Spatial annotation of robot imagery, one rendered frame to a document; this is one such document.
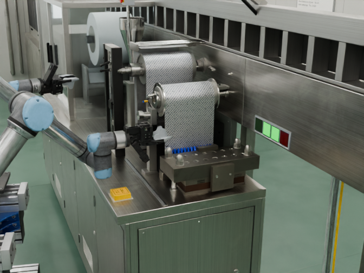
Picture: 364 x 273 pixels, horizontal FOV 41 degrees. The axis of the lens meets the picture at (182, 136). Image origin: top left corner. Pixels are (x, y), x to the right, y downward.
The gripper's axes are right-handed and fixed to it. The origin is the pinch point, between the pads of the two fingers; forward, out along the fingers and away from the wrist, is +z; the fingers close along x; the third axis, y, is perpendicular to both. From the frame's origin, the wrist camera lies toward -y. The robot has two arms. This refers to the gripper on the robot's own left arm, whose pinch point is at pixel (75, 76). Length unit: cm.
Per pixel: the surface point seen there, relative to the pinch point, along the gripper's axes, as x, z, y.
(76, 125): -14.6, 7.4, 36.0
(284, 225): 46, 145, 118
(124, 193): 86, -18, 20
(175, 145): 78, 11, 8
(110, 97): 30.7, 4.6, 1.6
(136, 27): 5.3, 33.5, -25.6
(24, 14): -460, 135, 71
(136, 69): 45.5, 9.6, -17.0
